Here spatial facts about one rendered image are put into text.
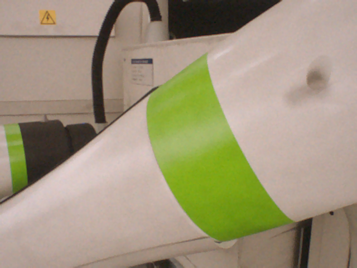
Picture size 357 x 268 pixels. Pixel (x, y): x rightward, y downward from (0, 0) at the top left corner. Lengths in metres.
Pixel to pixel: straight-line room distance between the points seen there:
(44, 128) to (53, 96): 0.64
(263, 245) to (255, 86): 0.47
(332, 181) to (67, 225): 0.16
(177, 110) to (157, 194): 0.05
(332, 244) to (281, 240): 0.09
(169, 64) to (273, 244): 0.39
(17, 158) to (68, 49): 0.68
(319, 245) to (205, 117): 0.49
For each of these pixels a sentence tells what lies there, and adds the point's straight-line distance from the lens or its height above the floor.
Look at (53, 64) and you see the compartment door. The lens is 1.08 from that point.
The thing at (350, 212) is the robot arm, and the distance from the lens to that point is 0.27.
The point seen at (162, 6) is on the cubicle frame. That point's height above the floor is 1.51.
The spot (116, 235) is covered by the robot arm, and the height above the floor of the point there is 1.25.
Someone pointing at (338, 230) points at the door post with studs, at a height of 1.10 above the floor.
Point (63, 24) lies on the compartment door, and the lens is 1.05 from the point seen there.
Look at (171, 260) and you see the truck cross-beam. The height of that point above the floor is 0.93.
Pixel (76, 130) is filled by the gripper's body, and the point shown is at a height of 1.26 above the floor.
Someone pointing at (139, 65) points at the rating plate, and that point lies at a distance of 0.81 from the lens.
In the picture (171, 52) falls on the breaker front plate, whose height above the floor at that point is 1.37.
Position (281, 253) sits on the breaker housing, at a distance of 0.65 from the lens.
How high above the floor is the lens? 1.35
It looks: 13 degrees down
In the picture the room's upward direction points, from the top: straight up
